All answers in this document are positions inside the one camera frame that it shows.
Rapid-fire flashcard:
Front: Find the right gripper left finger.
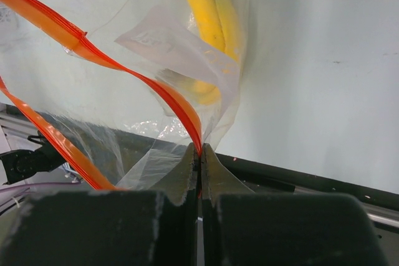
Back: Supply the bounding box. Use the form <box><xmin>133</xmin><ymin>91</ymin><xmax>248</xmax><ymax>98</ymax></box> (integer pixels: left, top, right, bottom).
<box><xmin>1</xmin><ymin>145</ymin><xmax>198</xmax><ymax>265</ymax></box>

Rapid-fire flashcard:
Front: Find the clear zip top bag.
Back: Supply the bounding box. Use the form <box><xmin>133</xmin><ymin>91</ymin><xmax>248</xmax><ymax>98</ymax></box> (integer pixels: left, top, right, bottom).
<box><xmin>1</xmin><ymin>0</ymin><xmax>249</xmax><ymax>190</ymax></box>

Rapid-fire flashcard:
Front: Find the yellow fake banana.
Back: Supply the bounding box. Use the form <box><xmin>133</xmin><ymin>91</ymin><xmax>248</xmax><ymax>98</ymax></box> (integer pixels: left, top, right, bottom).
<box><xmin>180</xmin><ymin>0</ymin><xmax>244</xmax><ymax>107</ymax></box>

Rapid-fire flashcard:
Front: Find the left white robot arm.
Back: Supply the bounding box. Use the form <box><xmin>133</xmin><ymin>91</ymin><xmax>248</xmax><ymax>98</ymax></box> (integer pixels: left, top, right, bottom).
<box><xmin>1</xmin><ymin>131</ymin><xmax>66</xmax><ymax>185</ymax></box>

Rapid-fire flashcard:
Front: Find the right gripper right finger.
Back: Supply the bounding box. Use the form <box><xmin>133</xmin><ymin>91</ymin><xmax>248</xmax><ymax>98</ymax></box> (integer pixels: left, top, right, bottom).
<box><xmin>201</xmin><ymin>144</ymin><xmax>388</xmax><ymax>265</ymax></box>

